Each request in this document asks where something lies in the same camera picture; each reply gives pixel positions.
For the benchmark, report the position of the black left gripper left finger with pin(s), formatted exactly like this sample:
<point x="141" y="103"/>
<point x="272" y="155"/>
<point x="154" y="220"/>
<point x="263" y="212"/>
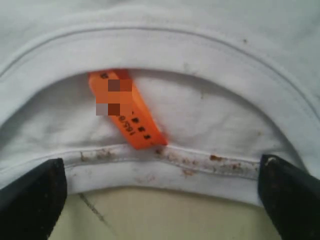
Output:
<point x="31" y="205"/>

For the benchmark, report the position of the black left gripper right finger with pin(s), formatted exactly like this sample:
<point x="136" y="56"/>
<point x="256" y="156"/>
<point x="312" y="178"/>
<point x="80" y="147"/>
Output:
<point x="290" y="197"/>

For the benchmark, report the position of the white t-shirt red lettering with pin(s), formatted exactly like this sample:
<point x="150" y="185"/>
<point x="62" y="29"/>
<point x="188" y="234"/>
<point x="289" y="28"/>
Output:
<point x="226" y="82"/>

